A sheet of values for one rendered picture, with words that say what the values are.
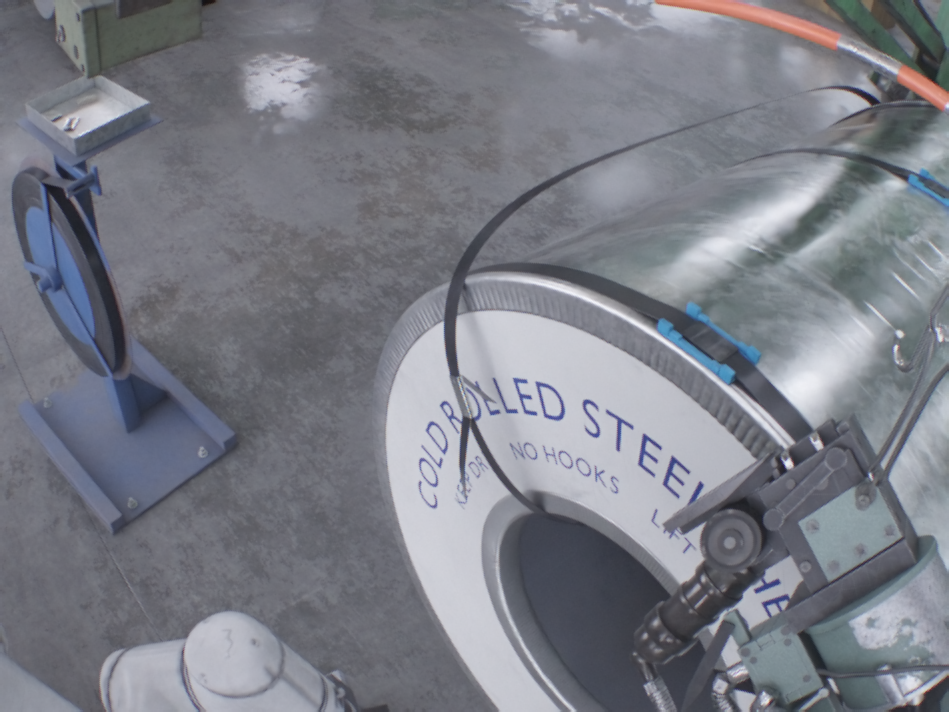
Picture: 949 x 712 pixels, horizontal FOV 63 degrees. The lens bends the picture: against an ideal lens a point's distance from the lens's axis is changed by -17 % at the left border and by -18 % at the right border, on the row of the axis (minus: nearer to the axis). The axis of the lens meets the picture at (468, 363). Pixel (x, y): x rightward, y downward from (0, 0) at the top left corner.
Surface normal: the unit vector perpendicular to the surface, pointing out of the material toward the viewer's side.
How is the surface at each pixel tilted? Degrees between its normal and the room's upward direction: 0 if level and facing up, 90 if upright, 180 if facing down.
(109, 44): 92
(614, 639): 16
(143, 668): 24
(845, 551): 58
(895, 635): 49
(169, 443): 0
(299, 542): 0
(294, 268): 0
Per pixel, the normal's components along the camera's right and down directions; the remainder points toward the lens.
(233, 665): -0.27, -0.61
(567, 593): 0.50, -0.10
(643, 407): -0.77, 0.40
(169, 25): 0.62, 0.59
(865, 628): -0.54, 0.09
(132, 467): 0.07, -0.72
